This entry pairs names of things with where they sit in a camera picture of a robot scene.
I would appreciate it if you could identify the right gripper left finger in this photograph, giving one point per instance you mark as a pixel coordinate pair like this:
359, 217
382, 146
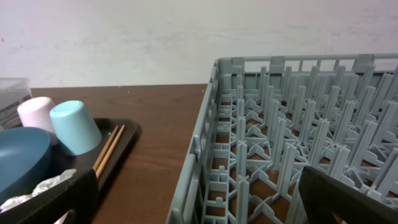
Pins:
78, 195

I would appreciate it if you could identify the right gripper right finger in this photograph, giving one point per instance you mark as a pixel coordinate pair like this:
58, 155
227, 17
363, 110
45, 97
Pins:
324, 197

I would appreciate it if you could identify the grey dishwasher rack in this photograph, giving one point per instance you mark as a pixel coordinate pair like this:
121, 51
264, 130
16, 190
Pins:
263, 119

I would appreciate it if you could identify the dark brown serving tray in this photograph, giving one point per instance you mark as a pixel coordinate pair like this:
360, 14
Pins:
61, 162

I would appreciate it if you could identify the wooden chopstick right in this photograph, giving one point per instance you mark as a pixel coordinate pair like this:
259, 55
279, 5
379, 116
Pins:
110, 151

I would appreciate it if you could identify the wooden chopstick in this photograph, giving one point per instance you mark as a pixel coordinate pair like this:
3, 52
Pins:
110, 151
105, 149

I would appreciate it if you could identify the light blue plastic cup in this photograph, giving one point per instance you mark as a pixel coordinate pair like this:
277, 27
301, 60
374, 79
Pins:
75, 127

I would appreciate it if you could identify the dark blue plate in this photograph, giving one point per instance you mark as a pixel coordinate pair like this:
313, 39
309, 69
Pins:
25, 158

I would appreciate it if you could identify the wooden chopstick left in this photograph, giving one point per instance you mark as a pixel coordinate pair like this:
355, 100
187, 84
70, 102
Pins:
105, 149

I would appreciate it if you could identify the white plastic cup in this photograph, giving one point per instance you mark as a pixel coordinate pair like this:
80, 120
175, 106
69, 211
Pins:
35, 112

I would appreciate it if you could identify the clear plastic bin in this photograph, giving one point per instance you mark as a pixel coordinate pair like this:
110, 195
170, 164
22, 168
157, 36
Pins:
14, 91

